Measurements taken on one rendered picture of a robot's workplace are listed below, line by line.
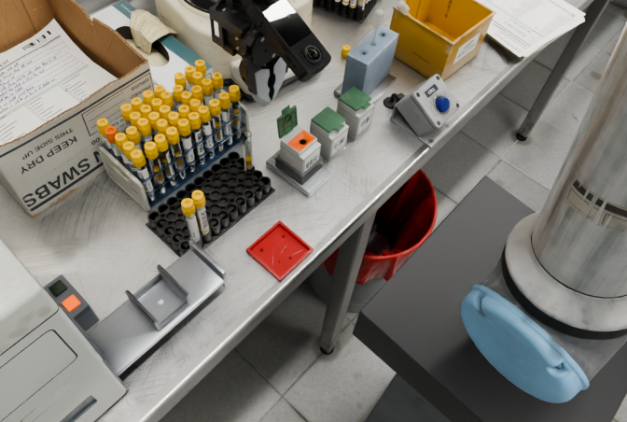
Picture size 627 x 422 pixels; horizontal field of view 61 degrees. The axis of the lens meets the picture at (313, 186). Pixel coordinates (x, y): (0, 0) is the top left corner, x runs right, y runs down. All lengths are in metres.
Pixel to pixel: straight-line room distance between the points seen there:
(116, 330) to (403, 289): 0.35
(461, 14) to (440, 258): 0.54
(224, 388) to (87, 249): 0.88
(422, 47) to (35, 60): 0.65
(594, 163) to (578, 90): 2.23
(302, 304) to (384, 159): 0.89
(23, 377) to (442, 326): 0.44
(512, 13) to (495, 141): 1.05
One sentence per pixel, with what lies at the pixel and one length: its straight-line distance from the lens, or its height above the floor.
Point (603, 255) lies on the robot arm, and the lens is 0.41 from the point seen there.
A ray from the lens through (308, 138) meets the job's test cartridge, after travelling 0.79.
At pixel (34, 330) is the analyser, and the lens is 0.49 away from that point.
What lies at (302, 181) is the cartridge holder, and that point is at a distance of 0.81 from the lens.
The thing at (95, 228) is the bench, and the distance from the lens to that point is 0.83.
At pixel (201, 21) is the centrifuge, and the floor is 0.99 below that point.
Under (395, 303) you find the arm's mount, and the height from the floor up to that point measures 0.95.
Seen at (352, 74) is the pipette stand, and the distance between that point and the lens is 0.91.
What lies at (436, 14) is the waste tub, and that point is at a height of 0.91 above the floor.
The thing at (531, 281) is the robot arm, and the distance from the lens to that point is 0.45.
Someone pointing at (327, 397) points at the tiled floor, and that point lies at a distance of 1.60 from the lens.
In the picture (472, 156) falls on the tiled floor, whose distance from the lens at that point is 2.13.
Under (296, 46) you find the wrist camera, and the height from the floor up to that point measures 1.13.
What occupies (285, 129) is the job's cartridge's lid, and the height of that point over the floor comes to 0.96.
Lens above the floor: 1.55
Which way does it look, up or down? 54 degrees down
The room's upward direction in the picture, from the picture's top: 6 degrees clockwise
